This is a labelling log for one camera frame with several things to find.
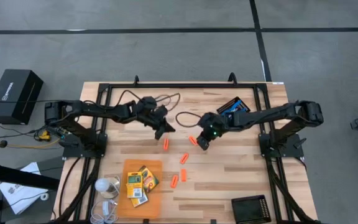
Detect white power adapter cable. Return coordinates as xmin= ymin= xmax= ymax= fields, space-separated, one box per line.
xmin=90 ymin=198 xmax=119 ymax=224

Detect yellow Crayola crayon box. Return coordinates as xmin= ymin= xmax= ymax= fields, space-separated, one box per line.
xmin=130 ymin=191 xmax=149 ymax=208
xmin=126 ymin=171 xmax=144 ymax=199
xmin=138 ymin=166 xmax=160 ymax=194

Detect orange translucent plastic bin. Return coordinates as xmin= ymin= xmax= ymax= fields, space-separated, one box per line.
xmin=116 ymin=159 xmax=163 ymax=220

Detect yellow cable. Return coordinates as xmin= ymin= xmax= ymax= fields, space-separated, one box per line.
xmin=7 ymin=130 xmax=61 ymax=149

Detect large black mesh basket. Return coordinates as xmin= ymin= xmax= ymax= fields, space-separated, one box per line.
xmin=231 ymin=194 xmax=272 ymax=224

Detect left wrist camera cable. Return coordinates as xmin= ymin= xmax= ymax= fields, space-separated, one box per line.
xmin=115 ymin=89 xmax=181 ymax=113

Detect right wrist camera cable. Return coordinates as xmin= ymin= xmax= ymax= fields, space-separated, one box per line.
xmin=175 ymin=111 xmax=203 ymax=128

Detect white paper sheets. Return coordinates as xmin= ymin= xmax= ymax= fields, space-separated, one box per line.
xmin=0 ymin=161 xmax=50 ymax=215

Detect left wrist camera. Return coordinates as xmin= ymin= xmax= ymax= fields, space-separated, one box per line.
xmin=156 ymin=105 xmax=169 ymax=118

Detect black cardboard box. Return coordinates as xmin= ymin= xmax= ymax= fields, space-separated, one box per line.
xmin=0 ymin=68 xmax=45 ymax=125

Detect small black mesh basket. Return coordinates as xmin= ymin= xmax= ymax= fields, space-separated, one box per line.
xmin=216 ymin=96 xmax=251 ymax=118

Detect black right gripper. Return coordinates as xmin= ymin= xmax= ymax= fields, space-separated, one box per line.
xmin=196 ymin=112 xmax=227 ymax=151

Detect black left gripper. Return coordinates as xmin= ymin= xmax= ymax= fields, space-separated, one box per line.
xmin=135 ymin=107 xmax=177 ymax=141

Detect black aluminium rig frame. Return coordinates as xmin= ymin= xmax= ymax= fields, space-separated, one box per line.
xmin=54 ymin=81 xmax=321 ymax=224

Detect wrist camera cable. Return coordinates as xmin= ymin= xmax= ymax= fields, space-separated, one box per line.
xmin=115 ymin=89 xmax=181 ymax=113
xmin=175 ymin=111 xmax=203 ymax=128

